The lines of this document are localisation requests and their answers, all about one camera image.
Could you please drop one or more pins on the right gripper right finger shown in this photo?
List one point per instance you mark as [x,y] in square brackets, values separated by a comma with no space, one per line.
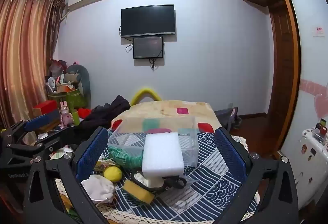
[279,203]

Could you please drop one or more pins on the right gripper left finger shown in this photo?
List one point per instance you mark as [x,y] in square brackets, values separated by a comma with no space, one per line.
[42,201]

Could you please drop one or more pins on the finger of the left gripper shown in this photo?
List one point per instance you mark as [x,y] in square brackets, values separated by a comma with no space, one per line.
[54,142]
[38,120]

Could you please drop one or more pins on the clear plastic storage box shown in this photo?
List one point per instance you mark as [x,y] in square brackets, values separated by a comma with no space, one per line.
[135,135]

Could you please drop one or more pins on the white drawstring cloth bag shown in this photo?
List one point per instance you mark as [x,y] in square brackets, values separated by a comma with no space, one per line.
[99,189]

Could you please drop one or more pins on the green knitted glove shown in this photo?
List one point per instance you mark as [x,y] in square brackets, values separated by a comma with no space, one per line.
[124,159]

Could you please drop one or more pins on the yellow green sponge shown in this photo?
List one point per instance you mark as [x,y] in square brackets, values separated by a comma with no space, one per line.
[137,192]

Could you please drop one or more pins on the white foam block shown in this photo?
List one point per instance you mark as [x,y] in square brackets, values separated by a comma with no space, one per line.
[162,155]

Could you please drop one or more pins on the yellow soft ball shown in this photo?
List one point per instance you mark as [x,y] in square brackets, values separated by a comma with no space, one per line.
[113,174]

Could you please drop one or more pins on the red box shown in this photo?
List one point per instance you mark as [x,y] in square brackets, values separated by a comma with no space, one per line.
[44,108]

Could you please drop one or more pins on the pink rabbit plush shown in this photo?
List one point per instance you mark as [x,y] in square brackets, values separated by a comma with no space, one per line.
[66,116]

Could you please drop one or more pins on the green storage box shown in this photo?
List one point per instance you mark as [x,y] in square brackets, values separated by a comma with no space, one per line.
[74,99]

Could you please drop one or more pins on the black clothing pile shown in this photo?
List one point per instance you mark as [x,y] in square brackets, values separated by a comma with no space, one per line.
[100,116]

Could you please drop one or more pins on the grey green plush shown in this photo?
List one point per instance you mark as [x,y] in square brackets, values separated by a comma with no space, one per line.
[83,79]

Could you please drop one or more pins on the white cabinet with stickers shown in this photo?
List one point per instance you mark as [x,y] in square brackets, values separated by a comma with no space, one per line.
[309,163]

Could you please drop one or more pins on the blue white patterned tablecloth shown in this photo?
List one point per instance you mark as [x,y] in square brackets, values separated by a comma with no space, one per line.
[209,190]

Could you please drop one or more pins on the yellow curved cushion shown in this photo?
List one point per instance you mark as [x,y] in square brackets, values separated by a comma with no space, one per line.
[144,92]

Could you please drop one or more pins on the beige patchwork blanket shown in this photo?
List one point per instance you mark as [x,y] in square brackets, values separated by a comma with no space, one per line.
[202,112]

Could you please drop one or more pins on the black and cream pouch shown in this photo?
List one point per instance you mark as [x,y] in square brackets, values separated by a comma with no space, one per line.
[156,184]

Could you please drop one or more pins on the dark backpack on floor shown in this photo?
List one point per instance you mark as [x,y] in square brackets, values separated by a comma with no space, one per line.
[228,118]

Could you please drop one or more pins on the orange striped curtain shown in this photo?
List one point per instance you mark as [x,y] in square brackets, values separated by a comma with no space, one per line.
[29,33]

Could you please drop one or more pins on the frosted wardrobe sliding door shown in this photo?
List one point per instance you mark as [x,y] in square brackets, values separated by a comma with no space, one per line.
[311,104]

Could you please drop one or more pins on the small wall monitor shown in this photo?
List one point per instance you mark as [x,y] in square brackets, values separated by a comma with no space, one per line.
[148,47]

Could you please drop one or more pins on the black wall television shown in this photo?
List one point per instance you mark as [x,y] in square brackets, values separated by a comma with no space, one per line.
[148,20]

